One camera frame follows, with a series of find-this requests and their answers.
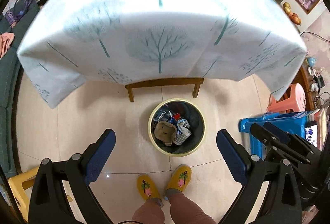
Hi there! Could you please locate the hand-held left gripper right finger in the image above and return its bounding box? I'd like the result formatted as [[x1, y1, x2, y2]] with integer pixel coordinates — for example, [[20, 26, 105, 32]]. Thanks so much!
[[216, 129, 302, 224]]

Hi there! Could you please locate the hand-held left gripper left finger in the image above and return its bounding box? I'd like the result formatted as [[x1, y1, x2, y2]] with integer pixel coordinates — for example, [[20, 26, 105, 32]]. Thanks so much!
[[27, 129, 116, 224]]

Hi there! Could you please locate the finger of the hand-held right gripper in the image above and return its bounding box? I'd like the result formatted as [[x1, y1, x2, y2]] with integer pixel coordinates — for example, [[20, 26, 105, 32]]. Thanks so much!
[[250, 123, 310, 164], [262, 121, 319, 155]]

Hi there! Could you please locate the dark round trash bin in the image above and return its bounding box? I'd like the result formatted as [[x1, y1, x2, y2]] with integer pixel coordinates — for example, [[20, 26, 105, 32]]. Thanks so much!
[[148, 98, 206, 157]]

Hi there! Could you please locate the grey checkered paper cup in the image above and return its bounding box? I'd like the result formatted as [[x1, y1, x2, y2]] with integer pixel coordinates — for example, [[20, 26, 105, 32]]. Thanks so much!
[[172, 126, 192, 146]]

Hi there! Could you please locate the blue white milk pouch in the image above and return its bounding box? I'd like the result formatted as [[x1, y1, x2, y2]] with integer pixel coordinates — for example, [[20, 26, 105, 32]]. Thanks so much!
[[167, 117, 191, 134]]

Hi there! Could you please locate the brown paper bag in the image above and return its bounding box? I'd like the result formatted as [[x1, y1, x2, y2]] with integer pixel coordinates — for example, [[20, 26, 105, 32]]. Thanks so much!
[[154, 121, 177, 146]]

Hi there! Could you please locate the blue plastic stool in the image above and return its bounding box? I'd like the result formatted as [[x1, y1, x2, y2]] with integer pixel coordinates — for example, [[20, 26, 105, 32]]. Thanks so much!
[[238, 111, 310, 156]]

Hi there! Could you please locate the smartphone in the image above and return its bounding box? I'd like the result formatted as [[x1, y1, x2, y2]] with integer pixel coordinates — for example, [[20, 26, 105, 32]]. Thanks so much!
[[304, 121, 319, 147]]

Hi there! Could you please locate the pink plastic stool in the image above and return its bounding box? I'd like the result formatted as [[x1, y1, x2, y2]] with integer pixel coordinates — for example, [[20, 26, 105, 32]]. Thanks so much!
[[267, 83, 307, 113]]

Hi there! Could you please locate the yellow embroidered slipper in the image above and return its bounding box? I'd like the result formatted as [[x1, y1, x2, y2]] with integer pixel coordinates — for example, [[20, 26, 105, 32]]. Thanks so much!
[[165, 165, 192, 193], [137, 174, 160, 201]]

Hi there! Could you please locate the wooden sideboard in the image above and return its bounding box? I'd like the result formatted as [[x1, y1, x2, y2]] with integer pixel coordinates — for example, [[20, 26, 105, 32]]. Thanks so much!
[[298, 59, 330, 116]]

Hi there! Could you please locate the person's right leg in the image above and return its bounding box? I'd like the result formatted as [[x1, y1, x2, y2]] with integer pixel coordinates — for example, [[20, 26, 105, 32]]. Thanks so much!
[[169, 192, 217, 224]]

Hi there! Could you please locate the person's leg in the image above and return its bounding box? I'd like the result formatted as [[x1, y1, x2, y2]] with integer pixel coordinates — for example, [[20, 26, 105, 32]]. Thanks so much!
[[135, 198, 165, 224], [169, 192, 217, 224]]

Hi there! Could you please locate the person's left leg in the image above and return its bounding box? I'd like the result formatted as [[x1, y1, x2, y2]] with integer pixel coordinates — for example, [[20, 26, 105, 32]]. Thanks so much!
[[135, 198, 165, 224]]

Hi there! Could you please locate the yellow plastic stool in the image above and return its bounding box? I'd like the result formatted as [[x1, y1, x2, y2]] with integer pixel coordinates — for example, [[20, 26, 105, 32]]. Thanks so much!
[[8, 167, 40, 223]]

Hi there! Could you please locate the dark teal sofa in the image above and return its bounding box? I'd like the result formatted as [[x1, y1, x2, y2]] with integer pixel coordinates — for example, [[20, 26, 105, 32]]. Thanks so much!
[[0, 0, 40, 175]]

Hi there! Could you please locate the pink cloth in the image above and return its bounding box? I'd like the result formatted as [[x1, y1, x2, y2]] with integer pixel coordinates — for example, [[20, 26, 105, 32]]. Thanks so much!
[[0, 32, 14, 59]]

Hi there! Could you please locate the table with tree-print cloth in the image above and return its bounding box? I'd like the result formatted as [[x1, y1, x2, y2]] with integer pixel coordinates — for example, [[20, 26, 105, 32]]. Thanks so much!
[[17, 0, 307, 110]]

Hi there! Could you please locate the purple bag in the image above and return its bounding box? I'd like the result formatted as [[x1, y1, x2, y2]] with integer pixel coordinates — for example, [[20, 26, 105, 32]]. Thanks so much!
[[6, 0, 35, 27]]

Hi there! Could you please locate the wooden table frame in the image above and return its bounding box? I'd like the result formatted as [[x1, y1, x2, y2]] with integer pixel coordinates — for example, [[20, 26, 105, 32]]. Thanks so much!
[[125, 78, 205, 103]]

